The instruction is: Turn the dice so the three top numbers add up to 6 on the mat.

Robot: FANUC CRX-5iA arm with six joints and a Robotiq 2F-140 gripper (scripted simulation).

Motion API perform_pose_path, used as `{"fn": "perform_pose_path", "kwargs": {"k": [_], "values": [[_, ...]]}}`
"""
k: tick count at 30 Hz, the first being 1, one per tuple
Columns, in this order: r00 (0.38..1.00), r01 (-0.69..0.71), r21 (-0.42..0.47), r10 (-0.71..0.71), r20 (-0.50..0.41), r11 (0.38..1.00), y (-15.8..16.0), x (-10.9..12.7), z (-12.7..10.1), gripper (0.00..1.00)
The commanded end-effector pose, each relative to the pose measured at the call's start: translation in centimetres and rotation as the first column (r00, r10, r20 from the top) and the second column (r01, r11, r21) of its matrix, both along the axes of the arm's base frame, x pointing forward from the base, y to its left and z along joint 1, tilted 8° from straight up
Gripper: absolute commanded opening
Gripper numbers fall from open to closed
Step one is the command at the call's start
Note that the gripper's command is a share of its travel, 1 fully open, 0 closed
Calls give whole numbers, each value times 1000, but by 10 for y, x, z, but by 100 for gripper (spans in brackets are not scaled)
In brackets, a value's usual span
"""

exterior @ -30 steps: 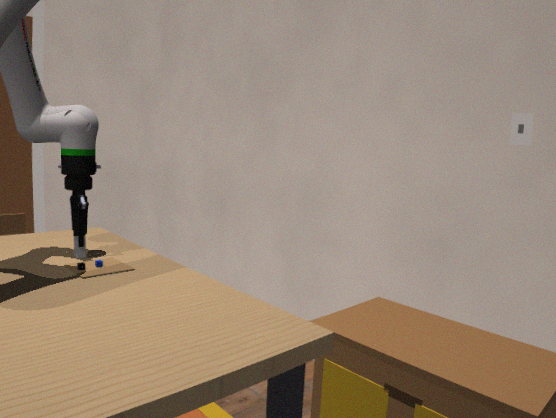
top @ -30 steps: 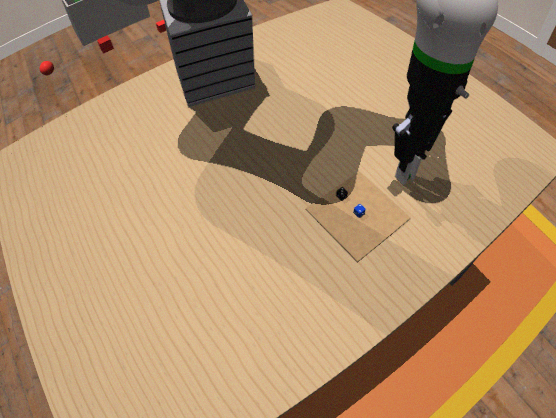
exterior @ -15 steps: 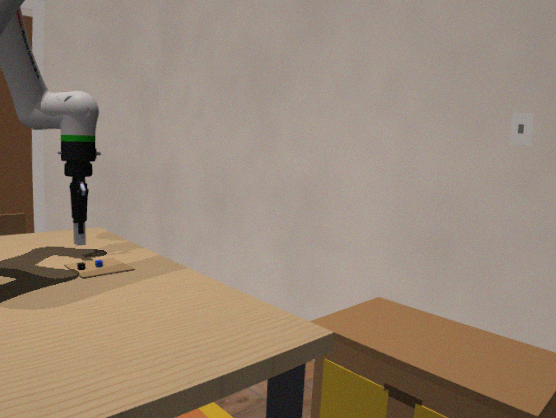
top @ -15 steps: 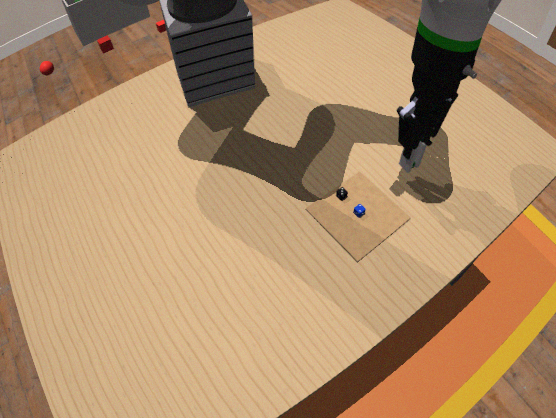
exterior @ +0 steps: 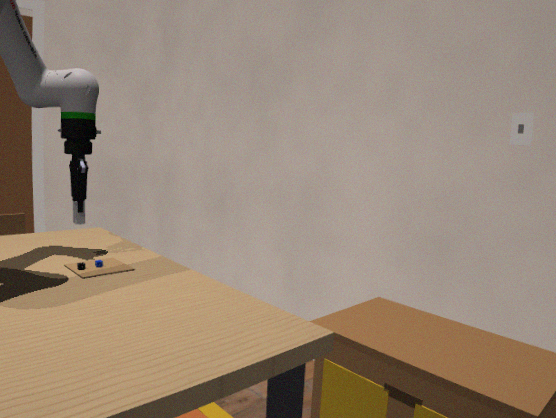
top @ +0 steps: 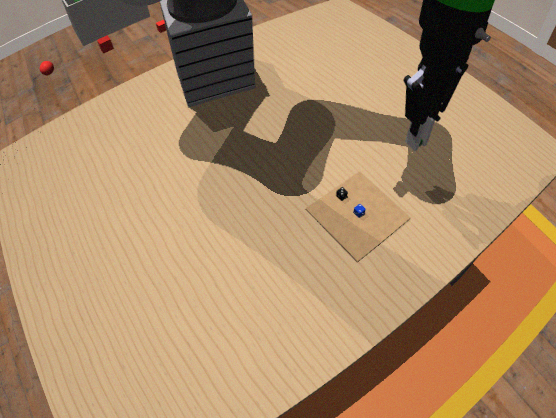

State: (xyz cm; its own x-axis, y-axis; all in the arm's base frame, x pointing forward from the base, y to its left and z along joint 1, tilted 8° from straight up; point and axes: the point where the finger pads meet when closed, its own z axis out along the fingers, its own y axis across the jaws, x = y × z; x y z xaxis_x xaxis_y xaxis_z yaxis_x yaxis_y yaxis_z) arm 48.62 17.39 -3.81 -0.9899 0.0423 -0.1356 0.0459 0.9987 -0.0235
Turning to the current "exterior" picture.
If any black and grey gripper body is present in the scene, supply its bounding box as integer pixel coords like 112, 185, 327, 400
64, 140, 92, 174

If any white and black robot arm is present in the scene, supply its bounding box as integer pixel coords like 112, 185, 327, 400
0, 0, 101, 142

